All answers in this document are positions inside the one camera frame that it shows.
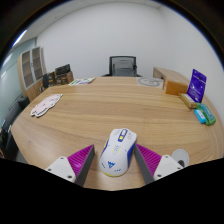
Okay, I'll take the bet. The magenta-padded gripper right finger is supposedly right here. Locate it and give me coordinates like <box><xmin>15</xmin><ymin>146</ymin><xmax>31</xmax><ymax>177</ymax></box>
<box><xmin>132</xmin><ymin>143</ymin><xmax>185</xmax><ymax>186</ymax></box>

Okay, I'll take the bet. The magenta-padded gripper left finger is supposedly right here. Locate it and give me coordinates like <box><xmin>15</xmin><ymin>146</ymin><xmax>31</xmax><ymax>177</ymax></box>
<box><xmin>44</xmin><ymin>143</ymin><xmax>97</xmax><ymax>188</ymax></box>

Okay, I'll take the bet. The white blue yellow computer mouse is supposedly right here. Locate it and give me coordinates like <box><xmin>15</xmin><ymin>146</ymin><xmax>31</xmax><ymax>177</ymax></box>
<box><xmin>98</xmin><ymin>127</ymin><xmax>138</xmax><ymax>178</ymax></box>

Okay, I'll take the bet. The pink pig-shaped mouse pad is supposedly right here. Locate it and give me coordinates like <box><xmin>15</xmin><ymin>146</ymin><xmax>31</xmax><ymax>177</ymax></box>
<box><xmin>30</xmin><ymin>93</ymin><xmax>64</xmax><ymax>119</ymax></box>

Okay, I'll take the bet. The round white mouse pad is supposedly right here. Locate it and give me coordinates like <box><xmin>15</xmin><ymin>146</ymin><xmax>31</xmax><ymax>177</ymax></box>
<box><xmin>136</xmin><ymin>77</ymin><xmax>165</xmax><ymax>89</ymax></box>

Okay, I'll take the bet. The blue pack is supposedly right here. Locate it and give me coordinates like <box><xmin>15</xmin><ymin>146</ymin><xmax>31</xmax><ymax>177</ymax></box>
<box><xmin>193</xmin><ymin>108</ymin><xmax>208</xmax><ymax>125</ymax></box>

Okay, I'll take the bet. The green pack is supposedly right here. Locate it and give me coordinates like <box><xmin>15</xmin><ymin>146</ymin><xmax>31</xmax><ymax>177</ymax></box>
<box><xmin>196</xmin><ymin>103</ymin><xmax>217</xmax><ymax>127</ymax></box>

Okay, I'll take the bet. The black sofa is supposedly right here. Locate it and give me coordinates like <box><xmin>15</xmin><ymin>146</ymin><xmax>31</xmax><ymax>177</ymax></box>
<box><xmin>0</xmin><ymin>94</ymin><xmax>30</xmax><ymax>160</ymax></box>

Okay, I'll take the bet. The tan oblong pack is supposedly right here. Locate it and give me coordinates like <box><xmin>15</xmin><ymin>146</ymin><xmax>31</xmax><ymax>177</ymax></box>
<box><xmin>177</xmin><ymin>92</ymin><xmax>199</xmax><ymax>110</ymax></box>

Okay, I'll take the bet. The orange cardboard box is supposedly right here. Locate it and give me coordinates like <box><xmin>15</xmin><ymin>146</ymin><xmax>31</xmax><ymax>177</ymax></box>
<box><xmin>162</xmin><ymin>78</ymin><xmax>190</xmax><ymax>97</ymax></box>

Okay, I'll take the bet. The purple package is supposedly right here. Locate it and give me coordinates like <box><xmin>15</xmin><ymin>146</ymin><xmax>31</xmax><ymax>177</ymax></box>
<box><xmin>186</xmin><ymin>68</ymin><xmax>208</xmax><ymax>104</ymax></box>

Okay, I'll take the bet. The large brown cardboard box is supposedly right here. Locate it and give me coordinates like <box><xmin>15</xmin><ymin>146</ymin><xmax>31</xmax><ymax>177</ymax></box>
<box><xmin>55</xmin><ymin>70</ymin><xmax>75</xmax><ymax>86</ymax></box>

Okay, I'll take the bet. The white sheet with green stickers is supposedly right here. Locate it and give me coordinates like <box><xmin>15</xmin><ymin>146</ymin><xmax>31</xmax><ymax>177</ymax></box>
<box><xmin>68</xmin><ymin>77</ymin><xmax>97</xmax><ymax>87</ymax></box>

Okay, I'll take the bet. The black open box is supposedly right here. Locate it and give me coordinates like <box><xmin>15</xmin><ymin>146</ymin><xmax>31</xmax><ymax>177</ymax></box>
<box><xmin>54</xmin><ymin>63</ymin><xmax>72</xmax><ymax>76</ymax></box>

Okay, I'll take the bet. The wooden shelf cabinet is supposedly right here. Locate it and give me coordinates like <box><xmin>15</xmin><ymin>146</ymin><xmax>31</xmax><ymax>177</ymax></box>
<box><xmin>17</xmin><ymin>46</ymin><xmax>48</xmax><ymax>103</ymax></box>

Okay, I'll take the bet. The black mesh office chair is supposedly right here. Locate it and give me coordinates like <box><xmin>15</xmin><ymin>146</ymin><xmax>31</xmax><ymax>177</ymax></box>
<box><xmin>100</xmin><ymin>55</ymin><xmax>144</xmax><ymax>78</ymax></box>

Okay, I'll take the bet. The ceiling light strip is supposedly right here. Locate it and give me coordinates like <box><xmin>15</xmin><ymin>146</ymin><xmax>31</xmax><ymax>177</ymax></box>
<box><xmin>11</xmin><ymin>29</ymin><xmax>29</xmax><ymax>49</ymax></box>

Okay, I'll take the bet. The white round cable grommet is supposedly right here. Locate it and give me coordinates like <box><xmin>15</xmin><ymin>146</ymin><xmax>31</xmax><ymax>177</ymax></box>
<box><xmin>171</xmin><ymin>148</ymin><xmax>190</xmax><ymax>168</ymax></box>

